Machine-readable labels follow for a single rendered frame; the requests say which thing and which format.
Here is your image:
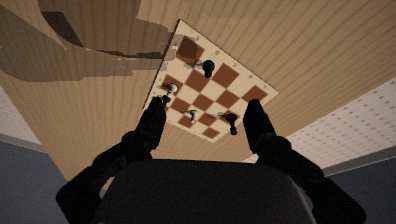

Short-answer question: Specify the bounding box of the brown and cream chessboard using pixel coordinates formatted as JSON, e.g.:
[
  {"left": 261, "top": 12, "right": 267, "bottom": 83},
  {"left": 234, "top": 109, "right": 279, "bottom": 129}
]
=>
[{"left": 143, "top": 19, "right": 279, "bottom": 143}]

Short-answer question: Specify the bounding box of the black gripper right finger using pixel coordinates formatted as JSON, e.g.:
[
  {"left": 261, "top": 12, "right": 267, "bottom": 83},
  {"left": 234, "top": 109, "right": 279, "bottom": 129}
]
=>
[{"left": 243, "top": 99, "right": 367, "bottom": 224}]

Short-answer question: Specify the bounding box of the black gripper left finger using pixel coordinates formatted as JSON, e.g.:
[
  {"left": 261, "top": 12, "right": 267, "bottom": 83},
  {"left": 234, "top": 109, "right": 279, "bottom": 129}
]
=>
[{"left": 55, "top": 97, "right": 167, "bottom": 224}]

